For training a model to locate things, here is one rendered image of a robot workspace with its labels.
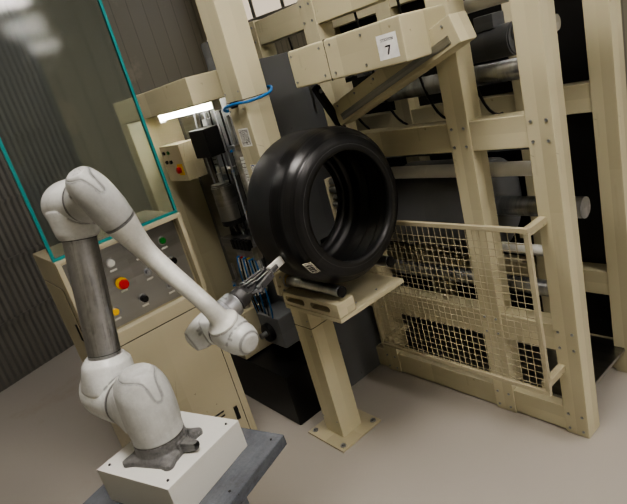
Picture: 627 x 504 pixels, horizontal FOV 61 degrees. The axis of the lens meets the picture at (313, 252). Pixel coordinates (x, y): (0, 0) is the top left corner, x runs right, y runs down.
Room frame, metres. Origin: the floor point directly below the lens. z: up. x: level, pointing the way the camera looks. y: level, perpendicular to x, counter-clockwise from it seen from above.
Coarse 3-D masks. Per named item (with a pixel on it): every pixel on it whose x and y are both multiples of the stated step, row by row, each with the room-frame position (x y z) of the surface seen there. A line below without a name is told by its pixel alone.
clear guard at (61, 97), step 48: (0, 0) 2.14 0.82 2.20; (48, 0) 2.23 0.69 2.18; (96, 0) 2.33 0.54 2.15; (0, 48) 2.10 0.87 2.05; (48, 48) 2.19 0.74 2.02; (96, 48) 2.30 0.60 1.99; (0, 96) 2.07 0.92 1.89; (48, 96) 2.16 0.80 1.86; (96, 96) 2.26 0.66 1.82; (0, 144) 2.02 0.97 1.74; (48, 144) 2.12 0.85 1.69; (96, 144) 2.22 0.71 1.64; (144, 144) 2.32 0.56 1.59; (144, 192) 2.28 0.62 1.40; (48, 240) 2.04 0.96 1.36
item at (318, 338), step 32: (224, 0) 2.21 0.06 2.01; (224, 32) 2.18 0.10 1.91; (224, 64) 2.22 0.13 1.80; (256, 64) 2.24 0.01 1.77; (256, 96) 2.22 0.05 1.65; (256, 128) 2.19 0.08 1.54; (256, 160) 2.21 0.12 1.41; (320, 320) 2.21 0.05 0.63; (320, 352) 2.19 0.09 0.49; (320, 384) 2.23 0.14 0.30; (352, 416) 2.23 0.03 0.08
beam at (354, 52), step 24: (384, 24) 1.88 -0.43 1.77; (408, 24) 1.85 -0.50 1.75; (432, 24) 1.92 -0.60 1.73; (312, 48) 2.19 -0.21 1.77; (336, 48) 2.08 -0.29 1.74; (360, 48) 1.98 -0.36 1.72; (408, 48) 1.83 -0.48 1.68; (312, 72) 2.22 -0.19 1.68; (336, 72) 2.10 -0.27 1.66; (360, 72) 2.01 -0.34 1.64
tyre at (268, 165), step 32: (320, 128) 1.98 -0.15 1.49; (288, 160) 1.86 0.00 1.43; (320, 160) 1.87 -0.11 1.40; (352, 160) 2.25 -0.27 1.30; (384, 160) 2.05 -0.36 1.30; (256, 192) 1.93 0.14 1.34; (288, 192) 1.80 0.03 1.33; (352, 192) 2.29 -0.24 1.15; (384, 192) 2.16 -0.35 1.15; (256, 224) 1.91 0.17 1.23; (288, 224) 1.78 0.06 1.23; (352, 224) 2.25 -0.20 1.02; (384, 224) 2.02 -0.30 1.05; (288, 256) 1.81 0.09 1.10; (320, 256) 1.80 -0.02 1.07; (352, 256) 2.12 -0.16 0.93
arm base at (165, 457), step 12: (180, 432) 1.37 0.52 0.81; (192, 432) 1.41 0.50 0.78; (168, 444) 1.33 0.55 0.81; (180, 444) 1.34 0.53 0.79; (192, 444) 1.33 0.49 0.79; (132, 456) 1.36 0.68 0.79; (144, 456) 1.32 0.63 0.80; (156, 456) 1.31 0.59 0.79; (168, 456) 1.31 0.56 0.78; (180, 456) 1.32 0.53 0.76; (156, 468) 1.30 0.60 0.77; (168, 468) 1.27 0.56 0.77
